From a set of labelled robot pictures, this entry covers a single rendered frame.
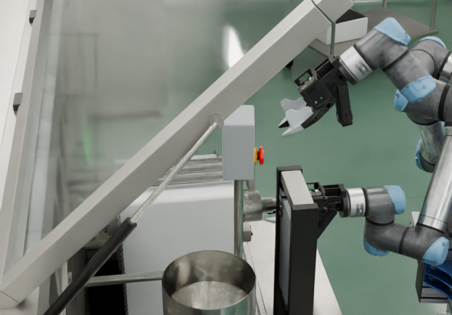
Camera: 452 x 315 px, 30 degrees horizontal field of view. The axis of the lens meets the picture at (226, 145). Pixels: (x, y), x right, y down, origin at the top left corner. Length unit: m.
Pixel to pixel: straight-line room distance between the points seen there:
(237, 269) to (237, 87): 0.48
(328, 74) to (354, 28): 3.50
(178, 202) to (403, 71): 0.62
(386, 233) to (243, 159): 0.98
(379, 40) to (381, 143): 2.90
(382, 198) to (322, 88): 0.40
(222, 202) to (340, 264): 2.24
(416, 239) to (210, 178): 0.75
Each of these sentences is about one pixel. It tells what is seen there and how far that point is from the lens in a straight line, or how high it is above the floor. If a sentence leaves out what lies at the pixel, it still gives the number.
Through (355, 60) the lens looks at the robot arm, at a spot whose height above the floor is 1.55.
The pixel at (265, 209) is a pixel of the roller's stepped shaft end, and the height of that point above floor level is 1.33.
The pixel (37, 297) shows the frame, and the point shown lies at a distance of 1.06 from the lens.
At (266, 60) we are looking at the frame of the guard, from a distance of 0.90.
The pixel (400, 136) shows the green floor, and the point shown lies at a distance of 4.89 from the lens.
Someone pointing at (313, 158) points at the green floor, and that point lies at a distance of 4.61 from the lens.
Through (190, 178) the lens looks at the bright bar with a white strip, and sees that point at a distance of 1.64.
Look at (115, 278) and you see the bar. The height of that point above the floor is 1.42.
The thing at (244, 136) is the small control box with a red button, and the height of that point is 1.69.
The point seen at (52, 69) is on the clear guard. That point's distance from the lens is 1.53.
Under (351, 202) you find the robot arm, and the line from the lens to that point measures 2.17.
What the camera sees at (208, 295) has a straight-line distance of 1.36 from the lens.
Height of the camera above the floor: 2.31
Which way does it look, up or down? 29 degrees down
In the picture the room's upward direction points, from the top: straight up
